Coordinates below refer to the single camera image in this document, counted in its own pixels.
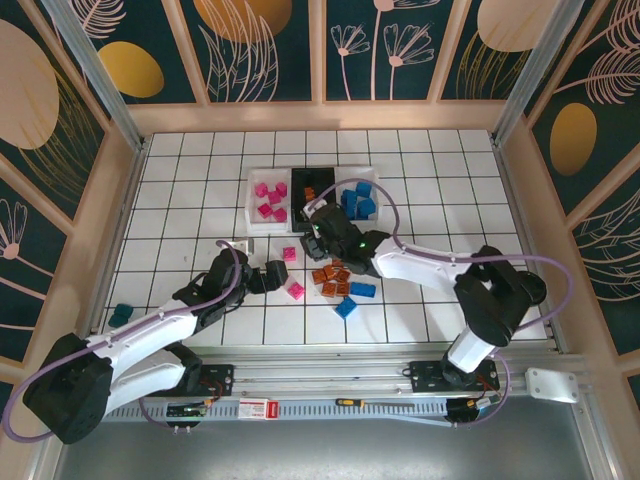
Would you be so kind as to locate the pink lego brick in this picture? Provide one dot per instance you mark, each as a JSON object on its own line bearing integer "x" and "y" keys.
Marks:
{"x": 289, "y": 253}
{"x": 295, "y": 290}
{"x": 261, "y": 190}
{"x": 281, "y": 189}
{"x": 265, "y": 210}
{"x": 275, "y": 198}
{"x": 280, "y": 215}

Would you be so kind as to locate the long blue lego brick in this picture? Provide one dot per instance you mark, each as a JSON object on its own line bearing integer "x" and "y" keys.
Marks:
{"x": 362, "y": 289}

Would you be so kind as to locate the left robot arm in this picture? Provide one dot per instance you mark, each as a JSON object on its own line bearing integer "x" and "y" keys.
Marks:
{"x": 150, "y": 325}

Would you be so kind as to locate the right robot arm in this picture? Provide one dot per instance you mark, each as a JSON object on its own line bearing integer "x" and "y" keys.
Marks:
{"x": 425, "y": 265}

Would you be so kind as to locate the black plastic bin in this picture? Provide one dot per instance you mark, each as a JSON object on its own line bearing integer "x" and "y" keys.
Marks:
{"x": 320, "y": 180}

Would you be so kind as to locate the white plastic bin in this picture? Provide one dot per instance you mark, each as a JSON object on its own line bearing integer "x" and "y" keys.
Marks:
{"x": 360, "y": 171}
{"x": 272, "y": 175}

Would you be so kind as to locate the teal lego brick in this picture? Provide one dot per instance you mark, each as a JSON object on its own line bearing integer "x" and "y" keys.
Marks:
{"x": 120, "y": 314}

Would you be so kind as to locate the red white label tag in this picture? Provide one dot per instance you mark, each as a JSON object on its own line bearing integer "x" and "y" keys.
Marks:
{"x": 257, "y": 409}

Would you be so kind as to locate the yellow and black screwdriver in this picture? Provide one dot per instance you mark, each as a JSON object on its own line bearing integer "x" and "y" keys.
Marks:
{"x": 345, "y": 401}

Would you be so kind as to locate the dark panel with flower outlines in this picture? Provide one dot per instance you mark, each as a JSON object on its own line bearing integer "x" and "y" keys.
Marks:
{"x": 380, "y": 50}

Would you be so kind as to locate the grey metal sheet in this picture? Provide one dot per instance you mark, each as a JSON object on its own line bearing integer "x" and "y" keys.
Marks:
{"x": 320, "y": 450}

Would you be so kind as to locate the dark panel with single flower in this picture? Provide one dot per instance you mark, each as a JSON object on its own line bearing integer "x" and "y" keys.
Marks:
{"x": 20, "y": 250}

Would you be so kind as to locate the black controller with yellow plug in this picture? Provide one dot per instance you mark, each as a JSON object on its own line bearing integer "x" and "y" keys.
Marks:
{"x": 460, "y": 410}

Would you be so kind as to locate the dark panel with yellow oval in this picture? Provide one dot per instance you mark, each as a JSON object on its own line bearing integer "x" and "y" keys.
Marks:
{"x": 130, "y": 70}

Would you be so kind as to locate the dark panel with leaf outlines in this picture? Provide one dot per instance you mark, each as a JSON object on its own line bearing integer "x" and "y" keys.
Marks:
{"x": 240, "y": 20}

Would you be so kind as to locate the dark panel, oval and fern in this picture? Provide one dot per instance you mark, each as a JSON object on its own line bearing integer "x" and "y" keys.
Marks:
{"x": 572, "y": 140}

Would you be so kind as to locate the dark panel with cream circle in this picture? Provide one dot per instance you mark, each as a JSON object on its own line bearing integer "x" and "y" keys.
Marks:
{"x": 500, "y": 25}

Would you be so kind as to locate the dark panel with golden lines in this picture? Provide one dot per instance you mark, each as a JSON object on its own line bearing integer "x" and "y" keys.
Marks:
{"x": 30, "y": 90}

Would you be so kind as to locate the dark panel with fern outlines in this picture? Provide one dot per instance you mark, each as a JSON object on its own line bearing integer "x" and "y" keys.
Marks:
{"x": 610, "y": 260}

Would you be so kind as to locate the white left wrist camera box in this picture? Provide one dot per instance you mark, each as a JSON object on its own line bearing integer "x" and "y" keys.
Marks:
{"x": 245, "y": 246}

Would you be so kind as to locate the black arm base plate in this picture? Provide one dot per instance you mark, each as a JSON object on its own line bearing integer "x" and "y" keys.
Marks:
{"x": 222, "y": 380}
{"x": 425, "y": 377}

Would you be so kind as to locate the aluminium mounting rail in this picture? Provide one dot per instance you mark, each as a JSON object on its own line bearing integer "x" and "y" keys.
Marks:
{"x": 320, "y": 377}

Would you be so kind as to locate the aluminium frame post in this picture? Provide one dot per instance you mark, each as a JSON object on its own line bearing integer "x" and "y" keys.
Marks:
{"x": 102, "y": 75}
{"x": 534, "y": 75}

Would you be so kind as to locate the white metal bracket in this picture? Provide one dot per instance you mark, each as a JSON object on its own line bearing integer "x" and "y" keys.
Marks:
{"x": 555, "y": 387}

